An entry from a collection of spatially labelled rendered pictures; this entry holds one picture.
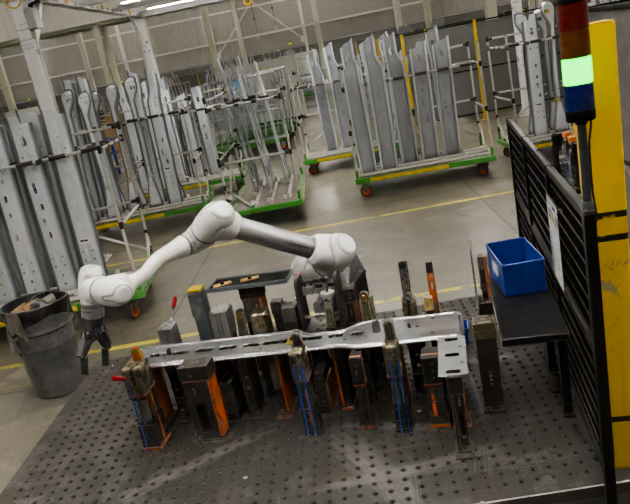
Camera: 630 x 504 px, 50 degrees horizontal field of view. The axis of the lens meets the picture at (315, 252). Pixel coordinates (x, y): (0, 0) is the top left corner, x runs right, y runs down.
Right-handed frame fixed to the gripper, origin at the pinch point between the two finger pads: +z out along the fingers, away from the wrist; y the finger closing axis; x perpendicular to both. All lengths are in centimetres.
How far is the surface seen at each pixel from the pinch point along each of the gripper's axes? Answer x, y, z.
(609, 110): 185, 35, -91
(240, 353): 58, -13, -6
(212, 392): 51, -1, 6
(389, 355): 120, -2, -13
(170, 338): 18.9, -26.9, -6.8
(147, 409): 24.8, 2.5, 14.4
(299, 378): 86, -3, -1
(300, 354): 87, -1, -11
